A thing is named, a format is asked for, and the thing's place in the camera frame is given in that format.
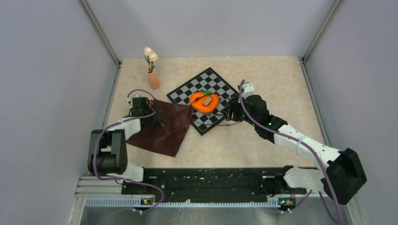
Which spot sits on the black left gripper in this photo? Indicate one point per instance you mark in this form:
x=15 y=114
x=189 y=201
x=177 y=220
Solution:
x=149 y=122

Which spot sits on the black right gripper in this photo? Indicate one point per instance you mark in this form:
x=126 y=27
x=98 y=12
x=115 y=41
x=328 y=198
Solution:
x=234 y=104

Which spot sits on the maroon wrapping paper sheet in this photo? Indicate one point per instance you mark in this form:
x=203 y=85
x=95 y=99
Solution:
x=166 y=134

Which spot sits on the cream rose stem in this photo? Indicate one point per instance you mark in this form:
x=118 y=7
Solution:
x=147 y=52
x=152 y=58

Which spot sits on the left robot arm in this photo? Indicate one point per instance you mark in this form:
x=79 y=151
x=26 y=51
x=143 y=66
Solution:
x=108 y=147

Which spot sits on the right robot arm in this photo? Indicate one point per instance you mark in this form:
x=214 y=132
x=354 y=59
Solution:
x=337 y=173

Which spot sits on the peach ribbed vase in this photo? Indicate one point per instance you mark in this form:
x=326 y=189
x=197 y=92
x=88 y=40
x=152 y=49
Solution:
x=153 y=80

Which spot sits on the tan wooden block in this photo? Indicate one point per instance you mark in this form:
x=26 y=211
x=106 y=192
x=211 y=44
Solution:
x=207 y=101

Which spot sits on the black white chessboard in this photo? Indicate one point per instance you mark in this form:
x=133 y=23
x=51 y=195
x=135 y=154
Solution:
x=206 y=80

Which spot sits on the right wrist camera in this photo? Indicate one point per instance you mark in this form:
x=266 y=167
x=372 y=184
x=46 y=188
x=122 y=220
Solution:
x=247 y=90

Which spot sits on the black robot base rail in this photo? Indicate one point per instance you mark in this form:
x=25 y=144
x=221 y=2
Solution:
x=212 y=185

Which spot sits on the aluminium frame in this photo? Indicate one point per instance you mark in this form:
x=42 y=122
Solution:
x=356 y=211

